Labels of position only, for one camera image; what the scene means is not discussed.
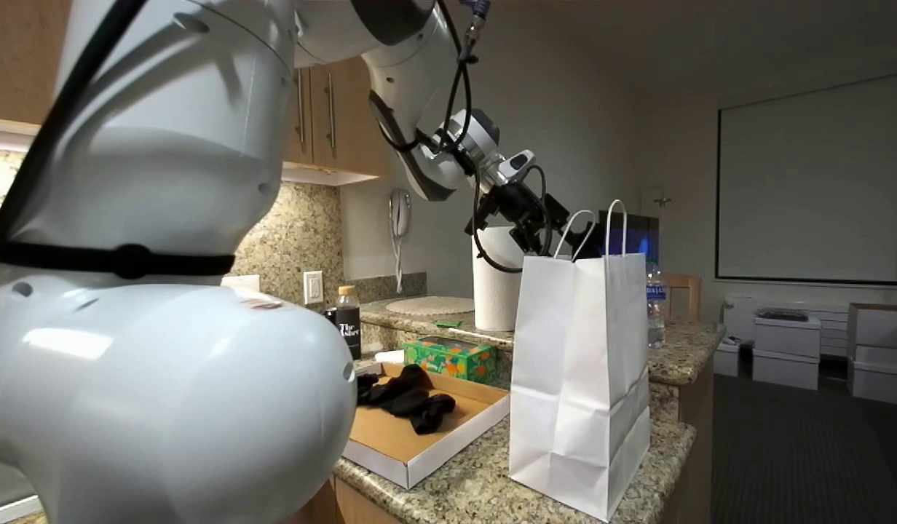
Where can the crumpled white napkin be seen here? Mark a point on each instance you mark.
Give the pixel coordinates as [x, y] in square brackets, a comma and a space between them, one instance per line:
[391, 355]

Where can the white paper towel roll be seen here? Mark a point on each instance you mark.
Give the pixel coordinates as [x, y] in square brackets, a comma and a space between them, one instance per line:
[492, 294]

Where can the dark glass bottle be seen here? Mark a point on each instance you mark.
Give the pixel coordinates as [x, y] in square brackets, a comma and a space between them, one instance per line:
[348, 336]

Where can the white wall phone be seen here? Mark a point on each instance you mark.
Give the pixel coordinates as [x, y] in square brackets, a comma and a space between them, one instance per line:
[400, 217]

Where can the small white storage box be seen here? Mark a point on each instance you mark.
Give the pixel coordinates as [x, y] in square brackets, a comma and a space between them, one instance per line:
[726, 355]

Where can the shallow cardboard box tray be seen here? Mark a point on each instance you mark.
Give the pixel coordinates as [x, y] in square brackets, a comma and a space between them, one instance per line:
[400, 445]

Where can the wooden wall cabinet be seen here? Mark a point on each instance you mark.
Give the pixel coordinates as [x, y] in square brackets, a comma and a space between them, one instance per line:
[336, 127]

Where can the green tissue box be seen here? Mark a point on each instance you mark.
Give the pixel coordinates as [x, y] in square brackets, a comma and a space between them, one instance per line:
[453, 363]

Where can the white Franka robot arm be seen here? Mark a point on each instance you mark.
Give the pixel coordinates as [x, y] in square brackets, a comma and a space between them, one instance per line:
[157, 409]

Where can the small lit display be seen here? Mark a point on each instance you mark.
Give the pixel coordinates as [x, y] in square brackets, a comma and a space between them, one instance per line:
[640, 239]

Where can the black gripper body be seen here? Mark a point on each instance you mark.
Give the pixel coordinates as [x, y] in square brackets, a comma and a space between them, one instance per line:
[566, 233]

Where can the clear plastic water bottle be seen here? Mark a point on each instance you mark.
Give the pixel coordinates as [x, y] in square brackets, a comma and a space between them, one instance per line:
[656, 307]

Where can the white projector screen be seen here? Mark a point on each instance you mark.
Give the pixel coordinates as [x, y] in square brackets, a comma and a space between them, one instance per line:
[812, 178]

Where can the black sock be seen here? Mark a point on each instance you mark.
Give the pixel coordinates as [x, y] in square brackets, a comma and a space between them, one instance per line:
[412, 381]
[377, 390]
[435, 415]

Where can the wooden dining chair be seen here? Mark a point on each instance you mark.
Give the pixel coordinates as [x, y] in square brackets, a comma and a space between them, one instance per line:
[681, 301]

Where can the wooden counter cabinet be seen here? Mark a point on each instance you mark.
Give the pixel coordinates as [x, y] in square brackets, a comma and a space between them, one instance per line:
[356, 507]

